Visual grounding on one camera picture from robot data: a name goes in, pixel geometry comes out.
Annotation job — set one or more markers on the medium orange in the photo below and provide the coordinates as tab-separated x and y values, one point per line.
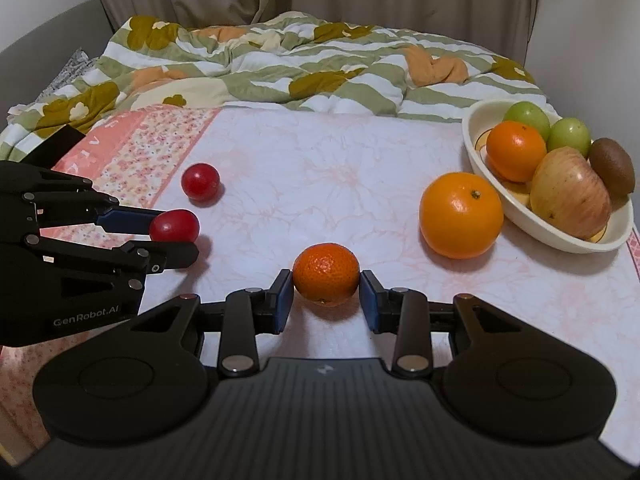
460	215

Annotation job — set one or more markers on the brown kiwi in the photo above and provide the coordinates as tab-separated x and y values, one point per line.
612	165

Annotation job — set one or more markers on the green apple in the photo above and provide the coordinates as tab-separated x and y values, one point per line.
570	135
527	117

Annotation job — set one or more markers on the cream bowl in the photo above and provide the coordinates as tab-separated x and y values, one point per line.
560	242

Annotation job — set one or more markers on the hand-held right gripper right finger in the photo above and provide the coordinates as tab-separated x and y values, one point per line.
369	300

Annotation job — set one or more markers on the large orange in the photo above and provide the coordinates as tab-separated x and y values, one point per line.
515	152

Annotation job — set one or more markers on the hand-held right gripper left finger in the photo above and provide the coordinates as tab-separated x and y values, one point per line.
283	300

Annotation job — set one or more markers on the red yellow apple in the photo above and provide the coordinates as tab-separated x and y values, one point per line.
570	195

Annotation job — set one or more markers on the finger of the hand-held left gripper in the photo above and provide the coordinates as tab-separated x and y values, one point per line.
125	221
165	256

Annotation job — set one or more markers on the green floral quilt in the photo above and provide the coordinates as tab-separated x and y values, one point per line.
250	70

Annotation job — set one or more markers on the small mandarin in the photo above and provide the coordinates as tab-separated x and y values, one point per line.
325	272

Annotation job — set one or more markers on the grey patterned pillow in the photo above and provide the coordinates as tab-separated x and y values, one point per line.
70	72

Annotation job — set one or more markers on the pink floral tablecloth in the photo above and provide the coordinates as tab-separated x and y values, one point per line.
325	185

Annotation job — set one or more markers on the grey padded headboard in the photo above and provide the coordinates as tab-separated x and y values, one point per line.
30	45

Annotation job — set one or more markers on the red cherry tomato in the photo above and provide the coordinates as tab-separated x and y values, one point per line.
200	182
175	226

